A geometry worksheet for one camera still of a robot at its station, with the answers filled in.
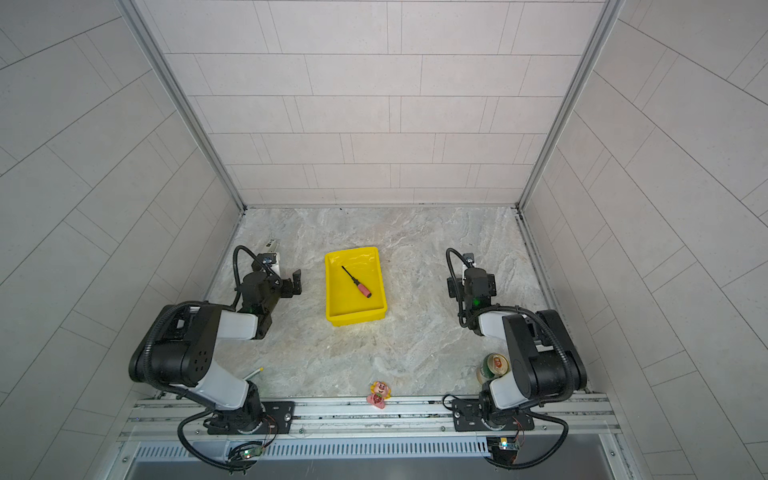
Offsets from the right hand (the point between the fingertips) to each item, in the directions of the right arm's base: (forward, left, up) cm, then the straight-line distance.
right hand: (468, 273), depth 95 cm
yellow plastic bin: (-6, +40, -4) cm, 40 cm away
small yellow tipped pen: (-25, +61, -1) cm, 65 cm away
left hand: (+5, +56, +4) cm, 57 cm away
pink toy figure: (-32, +29, 0) cm, 44 cm away
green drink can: (-30, +2, +7) cm, 31 cm away
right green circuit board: (-45, +1, -4) cm, 45 cm away
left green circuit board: (-43, +57, +2) cm, 71 cm away
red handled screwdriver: (-2, +34, -1) cm, 34 cm away
